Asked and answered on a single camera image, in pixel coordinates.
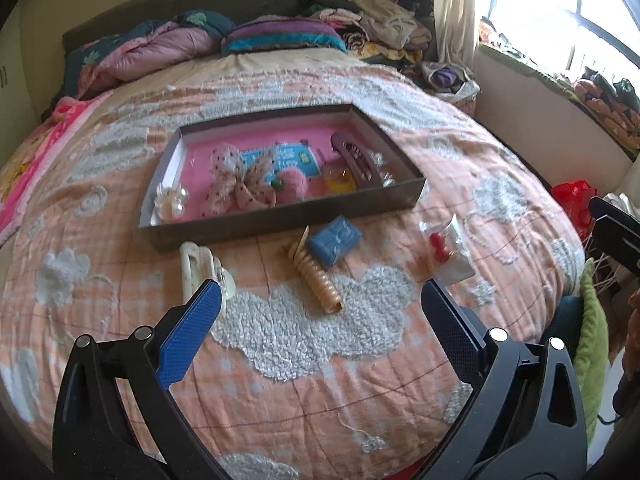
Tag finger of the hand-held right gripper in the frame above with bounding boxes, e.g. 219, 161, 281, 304
588, 196, 640, 278

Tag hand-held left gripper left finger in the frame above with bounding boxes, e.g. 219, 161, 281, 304
52, 279, 223, 480

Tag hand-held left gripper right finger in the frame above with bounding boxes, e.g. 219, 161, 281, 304
421, 279, 588, 480

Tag white claw hair clip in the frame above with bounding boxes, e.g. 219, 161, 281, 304
178, 241, 236, 307

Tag red bead earring packet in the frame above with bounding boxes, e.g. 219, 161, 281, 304
418, 213, 476, 287

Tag pearl hair clip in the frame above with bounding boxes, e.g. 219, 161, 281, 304
153, 185, 191, 222

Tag gold spiral hair tie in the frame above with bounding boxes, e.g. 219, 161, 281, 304
287, 227, 345, 314

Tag blue hair clip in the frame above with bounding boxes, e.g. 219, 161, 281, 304
305, 214, 364, 269

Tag polka dot mesh bow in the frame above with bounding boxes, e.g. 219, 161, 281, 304
207, 144, 279, 217

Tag shallow pink cardboard box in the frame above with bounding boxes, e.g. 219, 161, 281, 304
137, 103, 427, 254

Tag silver earring packet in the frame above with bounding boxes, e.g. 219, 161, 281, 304
367, 152, 399, 187

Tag pink pompom hair tie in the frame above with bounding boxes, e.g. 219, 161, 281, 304
272, 170, 312, 204

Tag yellow hair clip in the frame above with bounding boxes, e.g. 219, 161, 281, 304
322, 167, 357, 194

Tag dark red hair clip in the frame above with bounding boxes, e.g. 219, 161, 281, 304
330, 131, 384, 192

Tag red plastic bag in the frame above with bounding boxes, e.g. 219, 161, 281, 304
551, 179, 599, 239

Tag orange checked cloud quilt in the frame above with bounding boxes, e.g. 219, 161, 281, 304
0, 52, 587, 480

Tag green fluffy rug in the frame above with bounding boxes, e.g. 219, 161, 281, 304
571, 258, 609, 442

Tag clothes on windowsill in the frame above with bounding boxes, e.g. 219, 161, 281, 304
478, 16, 640, 152

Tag pink printed blanket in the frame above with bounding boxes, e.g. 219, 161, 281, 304
0, 97, 99, 247

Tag floral fabric laundry basket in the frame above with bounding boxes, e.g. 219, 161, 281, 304
417, 60, 481, 117

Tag window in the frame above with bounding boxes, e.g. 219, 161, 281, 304
474, 0, 640, 81

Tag cream curtain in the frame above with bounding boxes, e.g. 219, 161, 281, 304
433, 0, 484, 69

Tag pink and teal duvet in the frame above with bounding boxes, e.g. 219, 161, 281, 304
64, 9, 237, 97

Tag striped purple teal pillow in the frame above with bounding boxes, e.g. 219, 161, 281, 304
220, 16, 347, 57

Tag pile of clothes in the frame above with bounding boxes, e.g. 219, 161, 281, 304
300, 0, 434, 64

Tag dark green headboard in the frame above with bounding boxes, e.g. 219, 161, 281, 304
61, 0, 312, 54

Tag wire basket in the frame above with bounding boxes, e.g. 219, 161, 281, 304
582, 249, 632, 302

